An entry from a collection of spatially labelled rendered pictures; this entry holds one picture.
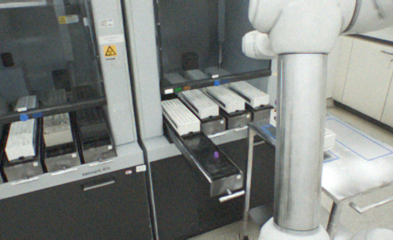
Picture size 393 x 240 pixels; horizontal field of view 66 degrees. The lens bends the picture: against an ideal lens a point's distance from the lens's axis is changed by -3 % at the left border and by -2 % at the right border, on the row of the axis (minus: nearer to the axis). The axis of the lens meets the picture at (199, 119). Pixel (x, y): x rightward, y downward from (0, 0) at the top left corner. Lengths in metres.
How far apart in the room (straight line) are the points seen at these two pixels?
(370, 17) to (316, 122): 0.22
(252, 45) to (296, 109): 0.58
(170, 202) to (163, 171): 0.21
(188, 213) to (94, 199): 0.54
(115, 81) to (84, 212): 0.64
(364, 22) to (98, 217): 1.38
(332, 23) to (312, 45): 0.06
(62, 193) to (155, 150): 0.45
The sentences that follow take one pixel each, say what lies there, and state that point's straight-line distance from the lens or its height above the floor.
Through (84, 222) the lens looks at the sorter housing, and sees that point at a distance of 1.64.
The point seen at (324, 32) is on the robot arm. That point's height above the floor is 1.39.
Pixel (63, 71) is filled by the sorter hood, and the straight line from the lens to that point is 1.35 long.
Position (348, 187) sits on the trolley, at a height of 0.82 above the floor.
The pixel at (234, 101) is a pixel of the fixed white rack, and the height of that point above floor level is 0.86.
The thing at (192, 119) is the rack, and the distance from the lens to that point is 1.43.
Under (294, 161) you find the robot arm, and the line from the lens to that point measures 0.66.
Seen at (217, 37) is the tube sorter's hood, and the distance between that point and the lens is 1.49.
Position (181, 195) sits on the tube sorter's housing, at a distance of 1.69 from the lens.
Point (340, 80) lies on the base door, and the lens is 3.79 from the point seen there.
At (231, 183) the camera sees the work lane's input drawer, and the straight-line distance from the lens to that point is 1.18.
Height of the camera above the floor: 1.50
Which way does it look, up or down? 27 degrees down
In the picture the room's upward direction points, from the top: 1 degrees counter-clockwise
